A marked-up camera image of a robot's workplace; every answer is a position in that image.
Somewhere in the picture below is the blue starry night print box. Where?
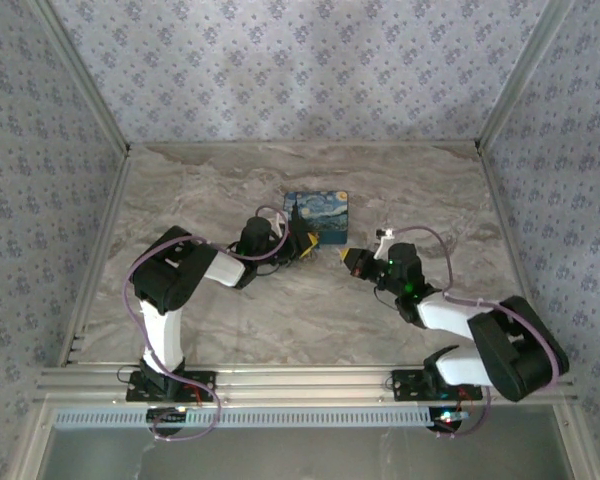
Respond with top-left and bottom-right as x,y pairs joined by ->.
283,189 -> 352,247

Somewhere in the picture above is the small circuit board with LED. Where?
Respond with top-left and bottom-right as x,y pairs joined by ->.
146,406 -> 190,422
428,406 -> 470,432

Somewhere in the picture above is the grey metal panel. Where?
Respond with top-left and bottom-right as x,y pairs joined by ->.
32,423 -> 579,480

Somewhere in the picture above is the thin black left gripper wire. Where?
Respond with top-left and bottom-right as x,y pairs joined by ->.
254,257 -> 297,277

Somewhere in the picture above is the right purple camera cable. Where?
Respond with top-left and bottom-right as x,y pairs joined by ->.
392,227 -> 567,439

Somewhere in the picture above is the purple camera cable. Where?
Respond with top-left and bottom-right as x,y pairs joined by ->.
123,204 -> 290,442
392,227 -> 567,439

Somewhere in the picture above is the aluminium table side rail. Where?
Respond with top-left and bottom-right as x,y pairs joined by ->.
59,149 -> 134,369
477,144 -> 576,386

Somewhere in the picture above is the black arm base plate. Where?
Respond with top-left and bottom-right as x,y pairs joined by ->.
390,368 -> 484,403
125,368 -> 218,404

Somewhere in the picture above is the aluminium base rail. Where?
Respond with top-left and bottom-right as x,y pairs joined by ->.
33,363 -> 579,407

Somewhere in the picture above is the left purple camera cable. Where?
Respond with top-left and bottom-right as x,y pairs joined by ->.
123,204 -> 290,442

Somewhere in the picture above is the grey slotted cable duct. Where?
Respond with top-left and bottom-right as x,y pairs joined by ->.
52,406 -> 435,430

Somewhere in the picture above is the aluminium frame post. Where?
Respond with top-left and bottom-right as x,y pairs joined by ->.
27,0 -> 132,157
473,0 -> 579,154

